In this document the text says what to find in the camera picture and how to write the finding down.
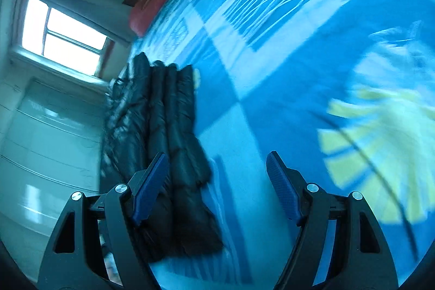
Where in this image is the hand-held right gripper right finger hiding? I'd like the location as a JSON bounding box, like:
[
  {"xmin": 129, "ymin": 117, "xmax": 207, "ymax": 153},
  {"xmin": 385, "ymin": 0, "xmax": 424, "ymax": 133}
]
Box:
[{"xmin": 266, "ymin": 151, "xmax": 399, "ymax": 290}]

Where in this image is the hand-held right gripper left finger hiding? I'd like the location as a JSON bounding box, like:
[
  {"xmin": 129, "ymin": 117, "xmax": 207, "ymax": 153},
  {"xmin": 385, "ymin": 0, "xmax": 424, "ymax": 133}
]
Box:
[{"xmin": 37, "ymin": 152, "xmax": 170, "ymax": 290}]

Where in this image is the black puffer jacket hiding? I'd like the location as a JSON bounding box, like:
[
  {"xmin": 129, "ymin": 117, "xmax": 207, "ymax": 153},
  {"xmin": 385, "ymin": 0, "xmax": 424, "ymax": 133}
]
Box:
[{"xmin": 99, "ymin": 52, "xmax": 225, "ymax": 263}]

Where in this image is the blue patterned bed sheet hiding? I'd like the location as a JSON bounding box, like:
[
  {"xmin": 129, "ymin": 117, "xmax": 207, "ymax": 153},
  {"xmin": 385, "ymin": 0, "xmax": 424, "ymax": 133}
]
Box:
[{"xmin": 129, "ymin": 0, "xmax": 435, "ymax": 290}]

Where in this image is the white wardrobe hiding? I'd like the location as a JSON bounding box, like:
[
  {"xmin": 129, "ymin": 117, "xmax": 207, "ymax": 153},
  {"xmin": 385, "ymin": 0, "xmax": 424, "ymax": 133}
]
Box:
[{"xmin": 0, "ymin": 77, "xmax": 109, "ymax": 282}]

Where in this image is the white curtain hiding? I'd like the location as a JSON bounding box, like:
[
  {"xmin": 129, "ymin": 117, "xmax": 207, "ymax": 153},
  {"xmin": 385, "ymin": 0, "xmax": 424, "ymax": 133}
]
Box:
[{"xmin": 20, "ymin": 0, "xmax": 138, "ymax": 48}]

